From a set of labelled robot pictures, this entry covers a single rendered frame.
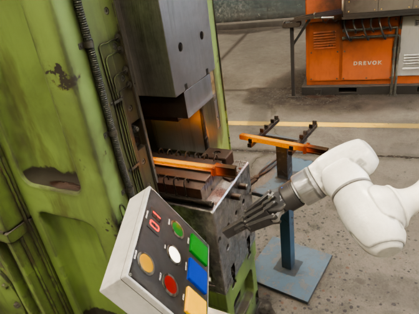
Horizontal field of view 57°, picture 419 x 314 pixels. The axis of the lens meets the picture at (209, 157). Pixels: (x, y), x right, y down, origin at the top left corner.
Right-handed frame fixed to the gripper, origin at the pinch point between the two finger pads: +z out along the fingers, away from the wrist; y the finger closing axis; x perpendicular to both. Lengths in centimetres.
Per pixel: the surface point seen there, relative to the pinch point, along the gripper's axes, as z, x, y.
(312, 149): -24, -30, 65
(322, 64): -64, -119, 369
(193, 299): 12.5, 1.4, -19.2
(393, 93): -110, -184, 336
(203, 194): 16.3, -5.2, 36.8
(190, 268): 12.6, 3.4, -10.6
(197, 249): 12.5, 1.0, -1.4
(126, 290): 16.2, 19.2, -27.0
